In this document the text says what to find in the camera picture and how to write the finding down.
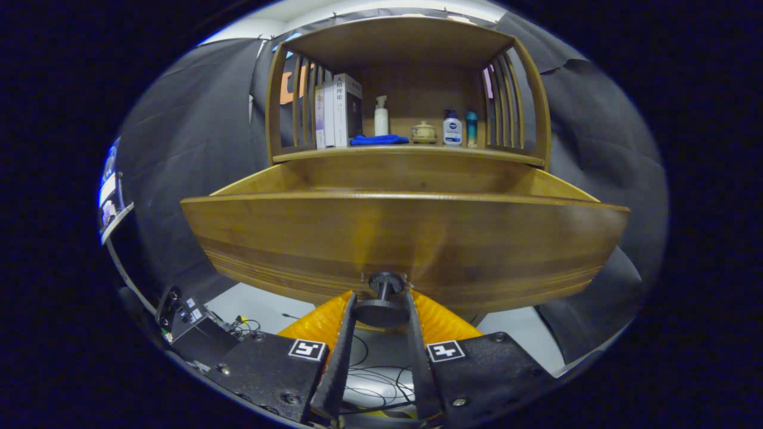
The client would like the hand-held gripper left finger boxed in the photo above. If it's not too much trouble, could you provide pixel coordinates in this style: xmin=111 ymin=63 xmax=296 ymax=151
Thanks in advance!
xmin=206 ymin=291 xmax=358 ymax=421

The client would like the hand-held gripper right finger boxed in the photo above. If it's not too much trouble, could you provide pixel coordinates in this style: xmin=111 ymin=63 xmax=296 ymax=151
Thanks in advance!
xmin=405 ymin=290 xmax=561 ymax=427

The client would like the wooden drawer with black knob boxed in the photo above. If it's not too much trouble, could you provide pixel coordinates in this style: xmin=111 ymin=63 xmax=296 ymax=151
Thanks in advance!
xmin=181 ymin=160 xmax=631 ymax=329

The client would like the wooden countertop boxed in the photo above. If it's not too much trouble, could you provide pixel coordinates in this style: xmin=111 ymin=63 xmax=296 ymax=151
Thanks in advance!
xmin=271 ymin=143 xmax=546 ymax=167

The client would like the wooden cabinet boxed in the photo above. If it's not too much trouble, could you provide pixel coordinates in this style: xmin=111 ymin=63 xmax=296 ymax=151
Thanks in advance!
xmin=265 ymin=15 xmax=552 ymax=170

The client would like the black electronics box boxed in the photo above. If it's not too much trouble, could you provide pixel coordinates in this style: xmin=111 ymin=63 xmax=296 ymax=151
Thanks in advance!
xmin=156 ymin=286 xmax=240 ymax=361

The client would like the blue folded cloth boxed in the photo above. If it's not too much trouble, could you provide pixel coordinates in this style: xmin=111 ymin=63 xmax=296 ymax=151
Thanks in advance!
xmin=350 ymin=135 xmax=410 ymax=146

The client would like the white bottle with blue cap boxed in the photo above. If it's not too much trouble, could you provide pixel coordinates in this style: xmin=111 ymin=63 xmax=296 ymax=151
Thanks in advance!
xmin=442 ymin=110 xmax=463 ymax=147

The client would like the white-spine book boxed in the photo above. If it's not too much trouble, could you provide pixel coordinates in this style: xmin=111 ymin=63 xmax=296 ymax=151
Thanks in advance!
xmin=324 ymin=81 xmax=336 ymax=149

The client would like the thin lilac-spine book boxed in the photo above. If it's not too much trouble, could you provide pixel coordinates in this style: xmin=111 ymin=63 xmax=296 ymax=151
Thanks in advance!
xmin=314 ymin=85 xmax=326 ymax=150

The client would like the black backdrop cloth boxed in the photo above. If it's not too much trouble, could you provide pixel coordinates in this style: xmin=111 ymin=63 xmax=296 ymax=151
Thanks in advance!
xmin=110 ymin=9 xmax=668 ymax=364

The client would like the white stand with screen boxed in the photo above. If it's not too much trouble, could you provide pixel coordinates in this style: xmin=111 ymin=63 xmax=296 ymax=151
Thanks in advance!
xmin=98 ymin=137 xmax=135 ymax=246

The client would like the tangle of black cables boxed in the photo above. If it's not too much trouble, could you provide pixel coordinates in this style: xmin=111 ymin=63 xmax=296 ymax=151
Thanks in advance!
xmin=343 ymin=334 xmax=418 ymax=413

